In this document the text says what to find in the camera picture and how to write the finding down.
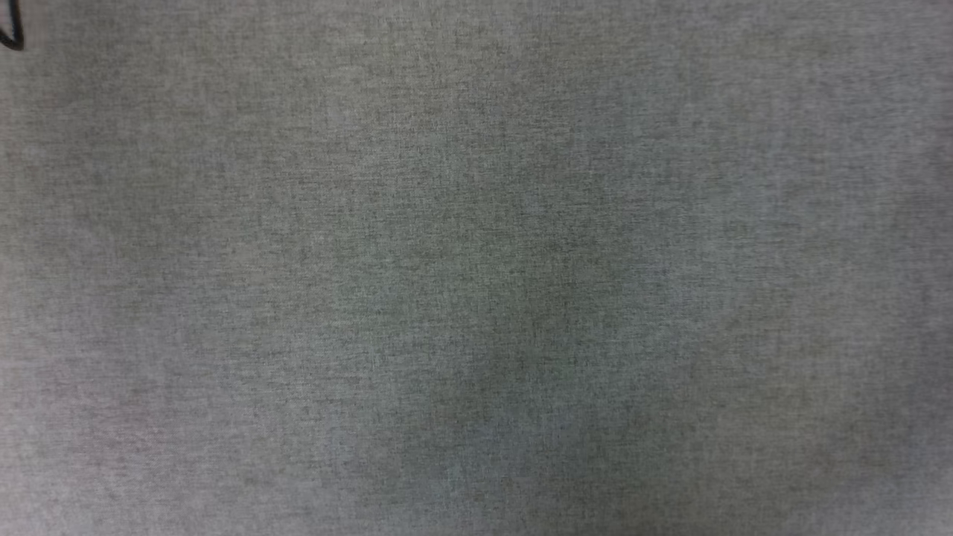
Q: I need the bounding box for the grey fabric sofa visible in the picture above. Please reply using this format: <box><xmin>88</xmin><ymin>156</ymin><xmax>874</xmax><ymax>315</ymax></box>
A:
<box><xmin>0</xmin><ymin>0</ymin><xmax>953</xmax><ymax>536</ymax></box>

